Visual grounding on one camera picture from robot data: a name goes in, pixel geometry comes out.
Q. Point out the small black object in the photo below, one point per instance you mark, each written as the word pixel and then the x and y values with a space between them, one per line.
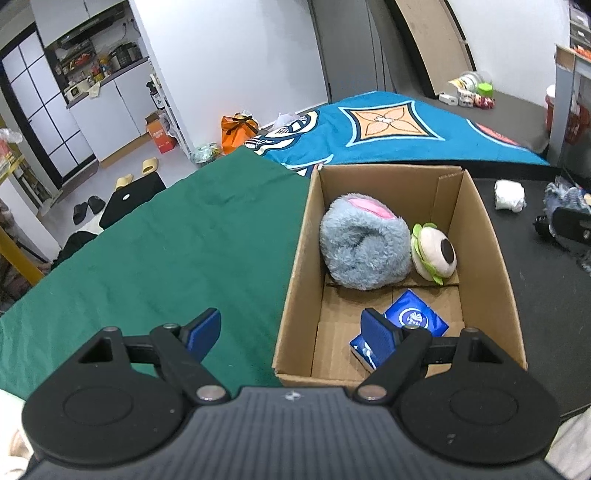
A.
pixel 542 227

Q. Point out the white crumpled wad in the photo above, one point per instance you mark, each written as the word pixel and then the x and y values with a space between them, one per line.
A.
pixel 508 196

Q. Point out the orange bag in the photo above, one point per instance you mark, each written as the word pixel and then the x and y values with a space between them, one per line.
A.
pixel 238 134

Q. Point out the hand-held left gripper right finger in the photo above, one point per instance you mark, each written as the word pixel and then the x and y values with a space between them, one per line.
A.
pixel 378 337

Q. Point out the black-framed cardboard lid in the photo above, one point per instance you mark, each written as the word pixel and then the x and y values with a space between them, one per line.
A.
pixel 429 41

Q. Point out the brown cardboard box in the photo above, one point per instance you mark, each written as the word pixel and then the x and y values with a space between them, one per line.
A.
pixel 302 277

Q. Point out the red plastic basket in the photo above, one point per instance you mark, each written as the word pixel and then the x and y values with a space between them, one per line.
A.
pixel 575 124

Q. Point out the white bottle yellow label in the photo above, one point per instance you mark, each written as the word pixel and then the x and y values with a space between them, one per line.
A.
pixel 468 81

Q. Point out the black slipper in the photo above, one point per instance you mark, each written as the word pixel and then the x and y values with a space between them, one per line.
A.
pixel 97 204
pixel 80 213

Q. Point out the blue-grey frayed cloth piece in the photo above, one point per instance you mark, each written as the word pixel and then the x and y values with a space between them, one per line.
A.
pixel 570 198

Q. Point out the blue tissue pack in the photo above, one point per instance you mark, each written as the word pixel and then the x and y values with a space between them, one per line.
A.
pixel 415 318

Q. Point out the white charger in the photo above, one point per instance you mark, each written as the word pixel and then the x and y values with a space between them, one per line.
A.
pixel 449 98

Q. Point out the blue patterned blanket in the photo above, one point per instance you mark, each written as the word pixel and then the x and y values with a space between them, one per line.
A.
pixel 461 143

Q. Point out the white kitchen cabinet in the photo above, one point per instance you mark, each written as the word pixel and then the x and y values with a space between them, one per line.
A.
pixel 129 106

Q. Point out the grey plush toy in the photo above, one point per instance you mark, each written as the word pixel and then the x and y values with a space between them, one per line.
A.
pixel 360 249

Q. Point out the grey drawer unit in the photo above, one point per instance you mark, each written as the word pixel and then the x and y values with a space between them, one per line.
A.
pixel 581 23

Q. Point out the black bag white dot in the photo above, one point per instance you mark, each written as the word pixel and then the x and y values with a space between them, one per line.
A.
pixel 134 198

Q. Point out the red cardboard box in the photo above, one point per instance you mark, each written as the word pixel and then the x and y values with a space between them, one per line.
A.
pixel 161 134

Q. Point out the crumpled plastic bag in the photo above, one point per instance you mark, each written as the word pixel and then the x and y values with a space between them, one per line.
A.
pixel 204 153

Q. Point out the hamburger plush toy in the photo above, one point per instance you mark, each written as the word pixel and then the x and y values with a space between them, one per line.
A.
pixel 431 251

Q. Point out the white fleece cloth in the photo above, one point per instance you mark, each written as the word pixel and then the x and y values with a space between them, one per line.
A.
pixel 572 447

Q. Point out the black-framed sliding door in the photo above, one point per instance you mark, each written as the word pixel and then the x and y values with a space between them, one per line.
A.
pixel 41 115

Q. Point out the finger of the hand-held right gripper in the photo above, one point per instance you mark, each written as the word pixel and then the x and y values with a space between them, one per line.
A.
pixel 572 226

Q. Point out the small red purple toy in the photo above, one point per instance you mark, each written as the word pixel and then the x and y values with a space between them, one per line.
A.
pixel 484 102

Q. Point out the yellow slipper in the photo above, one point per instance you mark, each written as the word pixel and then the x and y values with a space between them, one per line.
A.
pixel 123 182
pixel 150 166

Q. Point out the green cloth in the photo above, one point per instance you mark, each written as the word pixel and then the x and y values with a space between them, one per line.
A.
pixel 184 240

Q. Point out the grey desk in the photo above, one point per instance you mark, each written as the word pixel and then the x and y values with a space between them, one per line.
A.
pixel 563 92

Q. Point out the black rice cooker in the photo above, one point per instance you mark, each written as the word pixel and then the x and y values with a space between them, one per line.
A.
pixel 125 55

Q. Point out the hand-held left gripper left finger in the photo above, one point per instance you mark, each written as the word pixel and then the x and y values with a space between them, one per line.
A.
pixel 203 332

